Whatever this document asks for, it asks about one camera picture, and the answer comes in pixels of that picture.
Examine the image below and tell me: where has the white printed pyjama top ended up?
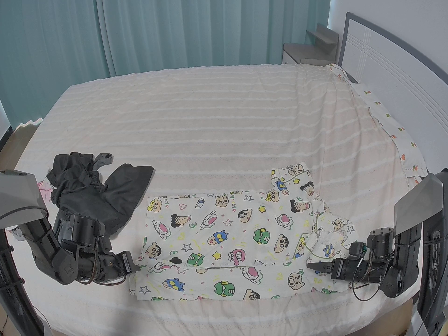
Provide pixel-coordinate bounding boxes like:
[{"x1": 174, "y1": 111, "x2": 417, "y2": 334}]
[{"x1": 128, "y1": 163, "x2": 358, "y2": 302}]

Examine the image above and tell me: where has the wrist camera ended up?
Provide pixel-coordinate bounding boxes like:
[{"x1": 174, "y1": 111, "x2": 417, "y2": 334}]
[
  {"x1": 94, "y1": 236, "x2": 113, "y2": 253},
  {"x1": 348, "y1": 242, "x2": 367, "y2": 259}
]

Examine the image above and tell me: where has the black cable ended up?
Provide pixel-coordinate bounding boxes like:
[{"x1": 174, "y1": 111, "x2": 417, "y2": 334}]
[{"x1": 351, "y1": 279, "x2": 383, "y2": 302}]

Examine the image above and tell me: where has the pink garment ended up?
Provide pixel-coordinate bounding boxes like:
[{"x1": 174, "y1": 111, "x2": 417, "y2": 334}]
[{"x1": 38, "y1": 181, "x2": 54, "y2": 204}]

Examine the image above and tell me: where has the black garment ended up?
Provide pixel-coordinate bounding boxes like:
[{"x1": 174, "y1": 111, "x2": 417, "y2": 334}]
[{"x1": 47, "y1": 152, "x2": 154, "y2": 240}]

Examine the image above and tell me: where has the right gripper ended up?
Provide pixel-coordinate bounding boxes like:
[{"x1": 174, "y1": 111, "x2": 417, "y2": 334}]
[{"x1": 307, "y1": 257, "x2": 368, "y2": 281}]

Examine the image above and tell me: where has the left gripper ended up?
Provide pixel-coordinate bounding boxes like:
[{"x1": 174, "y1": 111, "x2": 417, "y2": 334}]
[{"x1": 112, "y1": 251, "x2": 140, "y2": 276}]

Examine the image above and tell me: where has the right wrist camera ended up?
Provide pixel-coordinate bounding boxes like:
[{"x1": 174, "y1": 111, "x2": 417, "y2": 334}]
[{"x1": 348, "y1": 242, "x2": 367, "y2": 259}]

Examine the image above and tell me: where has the bed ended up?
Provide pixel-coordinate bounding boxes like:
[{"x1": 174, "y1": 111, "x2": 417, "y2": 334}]
[{"x1": 0, "y1": 11, "x2": 448, "y2": 336}]

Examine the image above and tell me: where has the grey bedside table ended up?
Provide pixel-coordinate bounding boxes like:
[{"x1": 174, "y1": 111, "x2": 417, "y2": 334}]
[{"x1": 283, "y1": 23, "x2": 339, "y2": 65}]

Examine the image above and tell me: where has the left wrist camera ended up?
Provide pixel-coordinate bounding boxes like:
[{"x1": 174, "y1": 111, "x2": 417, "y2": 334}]
[{"x1": 94, "y1": 236, "x2": 113, "y2": 253}]

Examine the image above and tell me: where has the blue-green curtain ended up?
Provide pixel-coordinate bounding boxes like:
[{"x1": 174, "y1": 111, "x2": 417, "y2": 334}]
[
  {"x1": 0, "y1": 0, "x2": 116, "y2": 126},
  {"x1": 94, "y1": 0, "x2": 333, "y2": 80}
]

